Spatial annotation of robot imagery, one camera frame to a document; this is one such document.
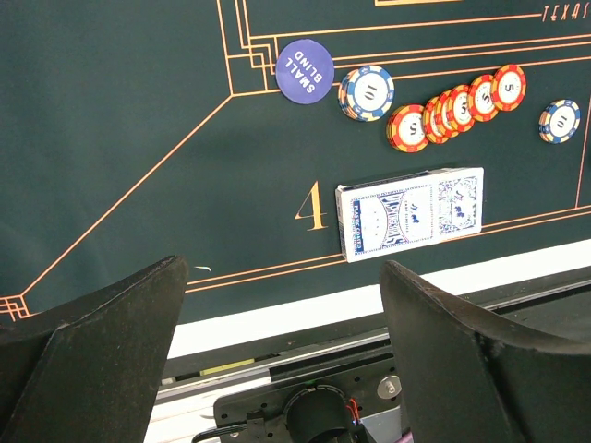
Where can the spread red five chips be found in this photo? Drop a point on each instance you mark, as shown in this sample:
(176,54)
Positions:
(414,126)

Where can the blue playing card box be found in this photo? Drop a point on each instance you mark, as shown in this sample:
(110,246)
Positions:
(387,216)

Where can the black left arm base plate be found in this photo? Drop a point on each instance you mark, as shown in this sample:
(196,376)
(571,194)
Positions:
(300,410)

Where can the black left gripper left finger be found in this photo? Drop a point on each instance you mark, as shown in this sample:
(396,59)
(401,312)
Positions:
(89,370)

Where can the blue ten chips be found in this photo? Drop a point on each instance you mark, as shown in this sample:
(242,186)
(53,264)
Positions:
(366,93)

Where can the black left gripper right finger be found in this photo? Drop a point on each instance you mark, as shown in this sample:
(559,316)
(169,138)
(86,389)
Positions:
(470,375)

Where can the aluminium mounting rail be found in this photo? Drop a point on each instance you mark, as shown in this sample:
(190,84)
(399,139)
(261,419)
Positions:
(558,304)

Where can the dark green poker mat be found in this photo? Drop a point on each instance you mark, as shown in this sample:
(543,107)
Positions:
(134,130)

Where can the purple small blind button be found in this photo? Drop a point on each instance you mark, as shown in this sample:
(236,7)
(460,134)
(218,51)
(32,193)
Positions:
(304,71)

